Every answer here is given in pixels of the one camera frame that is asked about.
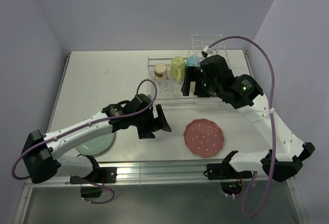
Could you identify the aluminium frame rail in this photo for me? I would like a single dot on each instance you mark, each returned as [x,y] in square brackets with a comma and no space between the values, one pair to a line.
[160,172]

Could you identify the pink dotted plate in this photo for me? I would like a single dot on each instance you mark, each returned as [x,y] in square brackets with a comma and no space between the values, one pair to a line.
[204,138]

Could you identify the yellow ceramic mug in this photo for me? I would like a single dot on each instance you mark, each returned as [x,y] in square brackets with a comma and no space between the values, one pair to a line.
[177,68]

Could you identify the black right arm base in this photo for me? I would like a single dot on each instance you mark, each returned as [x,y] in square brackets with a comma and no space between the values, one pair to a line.
[221,171]

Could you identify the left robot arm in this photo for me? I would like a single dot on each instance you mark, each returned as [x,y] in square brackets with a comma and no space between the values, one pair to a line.
[44,155]

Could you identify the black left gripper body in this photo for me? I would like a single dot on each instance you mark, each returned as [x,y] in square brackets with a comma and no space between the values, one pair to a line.
[146,121]

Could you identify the metal tin cup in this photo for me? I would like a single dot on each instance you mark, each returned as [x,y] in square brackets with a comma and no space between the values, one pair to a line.
[160,72]

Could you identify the white wire dish rack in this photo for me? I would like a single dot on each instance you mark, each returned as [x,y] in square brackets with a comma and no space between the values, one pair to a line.
[198,43]

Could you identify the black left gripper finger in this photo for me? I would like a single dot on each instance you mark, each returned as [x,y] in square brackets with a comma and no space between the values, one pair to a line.
[145,135]
[161,121]

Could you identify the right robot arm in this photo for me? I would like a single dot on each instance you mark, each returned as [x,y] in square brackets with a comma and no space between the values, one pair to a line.
[285,157]

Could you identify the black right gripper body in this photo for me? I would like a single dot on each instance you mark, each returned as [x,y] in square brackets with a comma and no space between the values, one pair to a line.
[206,89]

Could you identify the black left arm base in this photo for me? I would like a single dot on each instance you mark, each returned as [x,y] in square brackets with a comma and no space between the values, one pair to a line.
[95,184]

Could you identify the clear drinking glass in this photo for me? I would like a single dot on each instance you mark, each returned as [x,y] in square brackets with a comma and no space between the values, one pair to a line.
[166,89]

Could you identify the blue ceramic mug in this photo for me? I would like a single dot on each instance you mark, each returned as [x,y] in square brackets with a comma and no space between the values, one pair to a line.
[193,61]

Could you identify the green ceramic plate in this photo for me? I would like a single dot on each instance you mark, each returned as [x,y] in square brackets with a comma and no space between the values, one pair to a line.
[96,146]

